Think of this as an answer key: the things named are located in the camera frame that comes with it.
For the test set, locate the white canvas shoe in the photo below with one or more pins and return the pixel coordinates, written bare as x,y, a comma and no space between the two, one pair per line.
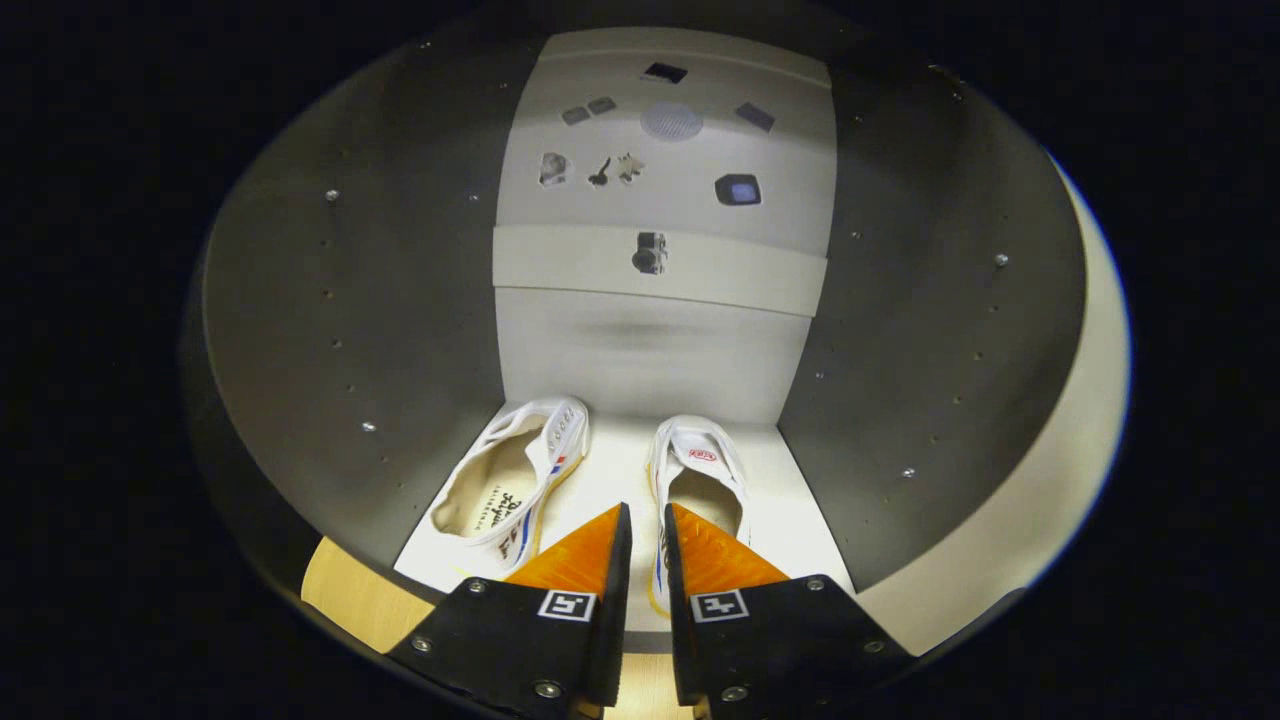
480,500
700,470

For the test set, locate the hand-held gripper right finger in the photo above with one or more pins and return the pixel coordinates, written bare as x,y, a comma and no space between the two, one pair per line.
680,620

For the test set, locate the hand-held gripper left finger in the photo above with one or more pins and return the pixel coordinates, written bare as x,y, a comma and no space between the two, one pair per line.
612,620

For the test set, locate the dark grey shoe cabinet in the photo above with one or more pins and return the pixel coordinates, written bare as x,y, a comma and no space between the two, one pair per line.
350,300

